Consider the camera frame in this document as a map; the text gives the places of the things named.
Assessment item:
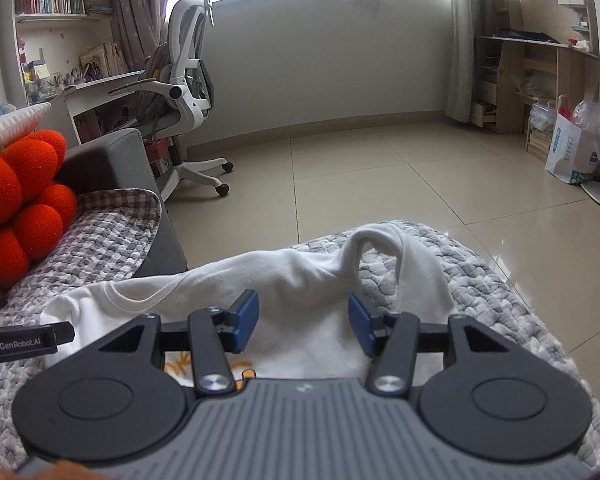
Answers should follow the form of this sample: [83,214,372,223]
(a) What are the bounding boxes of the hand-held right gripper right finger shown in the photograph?
[347,294,518,399]

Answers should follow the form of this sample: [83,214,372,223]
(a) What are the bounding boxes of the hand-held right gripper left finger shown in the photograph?
[97,290,261,399]

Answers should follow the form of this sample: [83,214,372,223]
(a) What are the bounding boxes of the white t-shirt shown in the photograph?
[39,224,456,391]

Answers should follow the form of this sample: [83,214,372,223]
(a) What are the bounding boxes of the grey patterned quilt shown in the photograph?
[0,187,600,476]

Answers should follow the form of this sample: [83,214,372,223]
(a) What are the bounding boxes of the orange pumpkin cushion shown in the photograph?
[0,130,78,291]

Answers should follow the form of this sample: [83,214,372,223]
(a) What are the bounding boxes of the red patterned box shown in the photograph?
[145,137,173,178]

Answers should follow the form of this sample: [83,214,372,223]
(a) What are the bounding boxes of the dark grey sofa armrest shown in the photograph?
[55,127,188,278]

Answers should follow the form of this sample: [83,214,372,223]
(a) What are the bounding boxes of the white pillow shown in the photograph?
[0,102,52,161]

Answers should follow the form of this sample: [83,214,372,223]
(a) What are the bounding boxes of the white desk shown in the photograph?
[60,70,148,142]

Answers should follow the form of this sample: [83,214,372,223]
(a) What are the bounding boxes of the white paper shopping bag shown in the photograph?
[545,95,600,185]

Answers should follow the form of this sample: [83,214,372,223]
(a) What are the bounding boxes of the wooden shelf unit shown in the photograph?
[470,0,600,163]

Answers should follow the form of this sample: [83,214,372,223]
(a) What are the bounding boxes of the white office chair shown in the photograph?
[107,0,233,203]

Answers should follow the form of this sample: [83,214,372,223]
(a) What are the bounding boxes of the white bookshelf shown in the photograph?
[0,0,116,106]

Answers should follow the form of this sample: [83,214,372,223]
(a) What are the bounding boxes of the picture books on desk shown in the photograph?
[80,42,131,81]

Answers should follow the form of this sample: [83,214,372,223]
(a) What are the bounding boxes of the grey patterned curtain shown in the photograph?
[100,0,196,73]
[445,0,492,123]

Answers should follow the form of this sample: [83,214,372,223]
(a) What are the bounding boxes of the clear plastic bag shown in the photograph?
[572,100,600,137]

